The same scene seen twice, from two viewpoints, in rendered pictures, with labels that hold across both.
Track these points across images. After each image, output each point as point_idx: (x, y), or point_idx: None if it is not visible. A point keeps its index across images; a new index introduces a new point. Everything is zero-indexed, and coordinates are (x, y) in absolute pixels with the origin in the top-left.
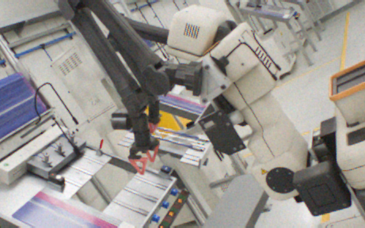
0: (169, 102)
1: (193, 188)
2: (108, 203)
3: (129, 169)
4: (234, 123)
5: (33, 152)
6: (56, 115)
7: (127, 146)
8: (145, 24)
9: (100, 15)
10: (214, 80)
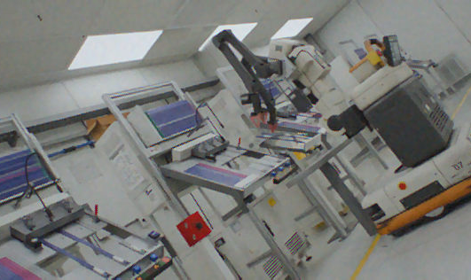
0: (291, 126)
1: None
2: None
3: (258, 158)
4: (305, 93)
5: (195, 143)
6: (209, 128)
7: (257, 143)
8: (260, 56)
9: (231, 43)
10: (287, 66)
